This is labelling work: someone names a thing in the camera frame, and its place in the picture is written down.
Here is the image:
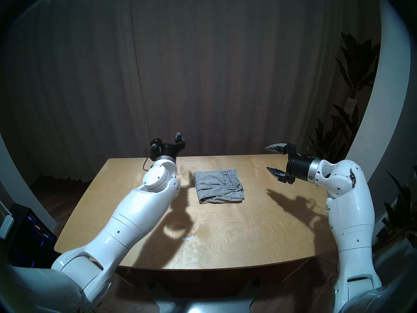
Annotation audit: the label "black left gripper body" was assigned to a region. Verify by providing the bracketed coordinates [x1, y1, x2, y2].
[159, 140, 185, 160]

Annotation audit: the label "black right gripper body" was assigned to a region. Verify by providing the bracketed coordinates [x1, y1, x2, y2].
[282, 143, 313, 185]

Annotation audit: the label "grey pants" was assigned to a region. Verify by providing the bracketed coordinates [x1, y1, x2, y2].
[193, 169, 245, 204]

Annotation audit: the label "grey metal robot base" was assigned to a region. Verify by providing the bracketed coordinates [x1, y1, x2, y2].
[147, 280, 261, 313]

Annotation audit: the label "brown pleated curtain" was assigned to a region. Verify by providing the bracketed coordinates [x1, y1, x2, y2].
[0, 0, 380, 182]

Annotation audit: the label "small dark potted plant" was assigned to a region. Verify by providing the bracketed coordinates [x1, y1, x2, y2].
[373, 167, 417, 254]

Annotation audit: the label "tall dark leafy plant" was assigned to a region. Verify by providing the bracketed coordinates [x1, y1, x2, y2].
[308, 32, 381, 187]

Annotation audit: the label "black computer tower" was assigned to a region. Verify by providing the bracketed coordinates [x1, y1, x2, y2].
[7, 203, 60, 269]

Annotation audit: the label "small white box device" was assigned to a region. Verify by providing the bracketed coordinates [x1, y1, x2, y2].
[0, 215, 15, 239]

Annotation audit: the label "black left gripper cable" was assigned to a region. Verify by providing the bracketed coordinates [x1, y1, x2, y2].
[143, 138, 163, 171]

